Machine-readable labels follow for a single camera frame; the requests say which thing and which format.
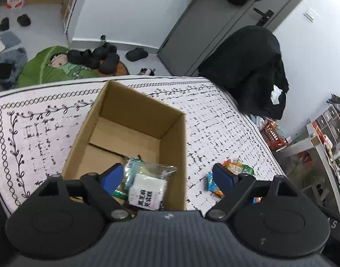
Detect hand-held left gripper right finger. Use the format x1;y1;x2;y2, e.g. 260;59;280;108
206;164;303;221

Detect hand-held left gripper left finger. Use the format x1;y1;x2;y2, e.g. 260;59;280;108
33;163;131;221

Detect blue orange snack packet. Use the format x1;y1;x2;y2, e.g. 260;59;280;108
206;171;225;198

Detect clear white snack packet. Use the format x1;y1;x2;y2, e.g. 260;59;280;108
128;161;178;211

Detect brown cardboard box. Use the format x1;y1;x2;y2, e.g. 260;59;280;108
61;81;187;212

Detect yellow orange snack packet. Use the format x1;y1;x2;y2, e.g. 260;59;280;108
222;158;245;175

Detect teal snack packet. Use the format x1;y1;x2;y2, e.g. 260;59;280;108
124;157;143;190

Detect small green snack packet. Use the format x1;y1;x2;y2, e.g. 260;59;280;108
114;188;129;201

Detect blue white packs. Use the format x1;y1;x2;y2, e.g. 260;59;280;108
249;115;267;130

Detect red plastic basket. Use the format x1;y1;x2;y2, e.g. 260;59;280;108
260;118;289;150

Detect white desk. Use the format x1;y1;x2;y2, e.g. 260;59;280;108
281;119;340;218

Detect white tissue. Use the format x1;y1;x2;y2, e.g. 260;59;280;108
270;85;283;105

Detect grey drawer shelf unit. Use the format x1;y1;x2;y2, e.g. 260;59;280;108
312;104;340;170

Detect black coat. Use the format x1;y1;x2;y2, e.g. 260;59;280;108
198;25;289;120

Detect black shoe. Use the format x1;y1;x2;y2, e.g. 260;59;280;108
68;49;101;69
92;43;118;61
125;47;148;61
99;53;121;75

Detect dark spiky ornament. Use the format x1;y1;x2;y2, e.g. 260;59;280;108
327;94;340;112

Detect green leaf cartoon rug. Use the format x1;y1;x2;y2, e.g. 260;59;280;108
17;46;129;88

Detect blue fuzzy cloth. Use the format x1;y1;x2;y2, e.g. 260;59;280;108
0;47;29;88

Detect grey door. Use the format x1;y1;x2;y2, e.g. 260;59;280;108
157;0;322;77

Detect grey floor mat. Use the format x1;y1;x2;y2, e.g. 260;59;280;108
0;31;22;51

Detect red white plastic bag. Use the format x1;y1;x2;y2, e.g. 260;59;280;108
6;0;26;10

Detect black door handle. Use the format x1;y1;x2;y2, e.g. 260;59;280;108
253;7;274;27

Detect white wire rack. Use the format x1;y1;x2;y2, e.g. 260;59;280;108
62;0;85;45

